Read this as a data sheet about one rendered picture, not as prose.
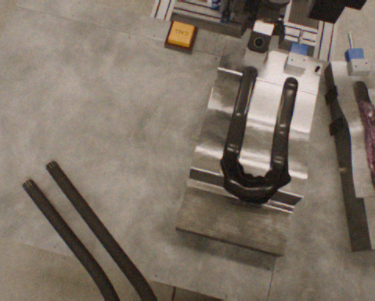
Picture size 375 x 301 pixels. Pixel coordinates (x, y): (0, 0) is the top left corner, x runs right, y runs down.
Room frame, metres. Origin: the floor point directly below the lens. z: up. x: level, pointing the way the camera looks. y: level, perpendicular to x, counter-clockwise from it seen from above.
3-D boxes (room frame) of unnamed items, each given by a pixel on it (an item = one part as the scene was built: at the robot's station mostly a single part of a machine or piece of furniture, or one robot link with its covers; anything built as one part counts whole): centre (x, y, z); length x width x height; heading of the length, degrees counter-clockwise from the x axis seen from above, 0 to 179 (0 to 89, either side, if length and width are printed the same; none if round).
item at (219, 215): (0.34, -0.16, 0.87); 0.50 x 0.26 x 0.14; 171
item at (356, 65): (0.63, -0.42, 0.86); 0.13 x 0.05 x 0.05; 9
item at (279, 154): (0.35, -0.17, 0.92); 0.35 x 0.16 x 0.09; 171
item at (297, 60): (0.60, -0.26, 0.89); 0.13 x 0.05 x 0.05; 172
